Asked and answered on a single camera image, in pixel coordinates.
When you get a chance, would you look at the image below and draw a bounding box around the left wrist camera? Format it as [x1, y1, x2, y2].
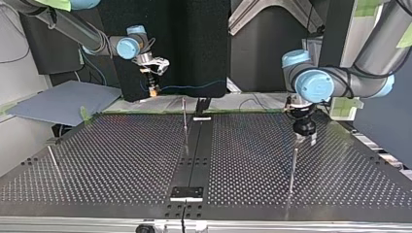
[283, 96, 294, 114]

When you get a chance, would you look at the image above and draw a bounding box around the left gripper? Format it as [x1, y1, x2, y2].
[289, 106, 318, 147]

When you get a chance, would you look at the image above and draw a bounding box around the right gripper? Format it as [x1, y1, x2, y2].
[145, 72, 160, 98]

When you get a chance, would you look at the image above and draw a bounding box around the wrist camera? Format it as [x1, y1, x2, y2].
[283, 96, 294, 114]
[137, 53, 171, 77]

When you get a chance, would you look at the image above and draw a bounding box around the grey board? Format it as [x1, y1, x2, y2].
[7, 80, 122, 127]

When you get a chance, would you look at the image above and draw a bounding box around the connector holder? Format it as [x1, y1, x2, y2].
[192, 96, 213, 122]

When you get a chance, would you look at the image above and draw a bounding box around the black cable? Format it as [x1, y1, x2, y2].
[320, 45, 412, 99]
[77, 28, 114, 60]

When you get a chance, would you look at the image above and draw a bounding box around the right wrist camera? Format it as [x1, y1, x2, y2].
[137, 53, 171, 77]

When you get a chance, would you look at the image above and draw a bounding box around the black panel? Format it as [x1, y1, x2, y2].
[96, 0, 232, 102]

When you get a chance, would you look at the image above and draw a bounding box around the blue cable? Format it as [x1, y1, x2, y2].
[139, 79, 227, 98]

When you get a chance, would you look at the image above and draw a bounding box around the metal post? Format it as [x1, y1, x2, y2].
[47, 145, 60, 168]
[289, 148, 299, 196]
[181, 96, 189, 134]

